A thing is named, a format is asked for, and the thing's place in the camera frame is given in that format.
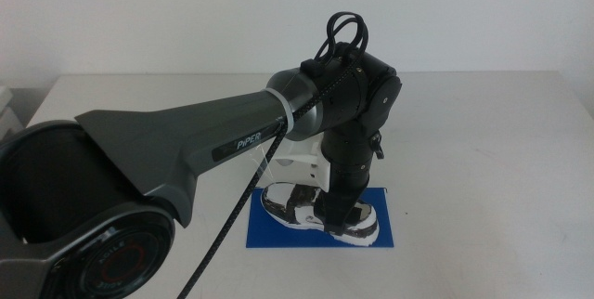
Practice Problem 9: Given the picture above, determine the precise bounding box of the white and black shoe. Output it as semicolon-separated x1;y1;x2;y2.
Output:
260;182;381;248

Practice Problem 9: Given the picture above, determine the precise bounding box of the blue rectangular mat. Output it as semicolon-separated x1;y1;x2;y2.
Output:
245;186;395;250

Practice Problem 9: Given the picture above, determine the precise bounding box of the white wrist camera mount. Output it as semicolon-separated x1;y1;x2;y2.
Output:
270;132;332;185

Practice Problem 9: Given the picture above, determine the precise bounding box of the white cable tie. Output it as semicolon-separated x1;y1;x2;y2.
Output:
264;86;297;136

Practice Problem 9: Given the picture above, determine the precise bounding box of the black braided cable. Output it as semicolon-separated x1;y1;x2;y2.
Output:
175;10;370;299

